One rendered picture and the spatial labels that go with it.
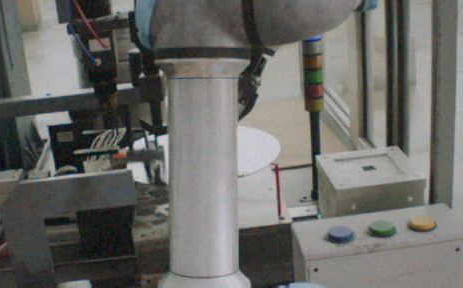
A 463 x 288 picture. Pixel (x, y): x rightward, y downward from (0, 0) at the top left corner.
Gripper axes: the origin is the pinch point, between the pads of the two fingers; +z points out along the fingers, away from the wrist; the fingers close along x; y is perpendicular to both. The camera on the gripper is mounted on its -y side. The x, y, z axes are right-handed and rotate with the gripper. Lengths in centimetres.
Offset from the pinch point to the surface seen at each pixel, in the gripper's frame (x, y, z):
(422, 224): 39.9, 22.8, -8.4
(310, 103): 13.8, -16.6, -11.9
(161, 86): -11.7, 10.1, -4.8
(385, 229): 34.8, 24.5, -5.1
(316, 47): 9.2, -14.4, -23.4
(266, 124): 4, -75, 8
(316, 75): 12.1, -15.5, -18.0
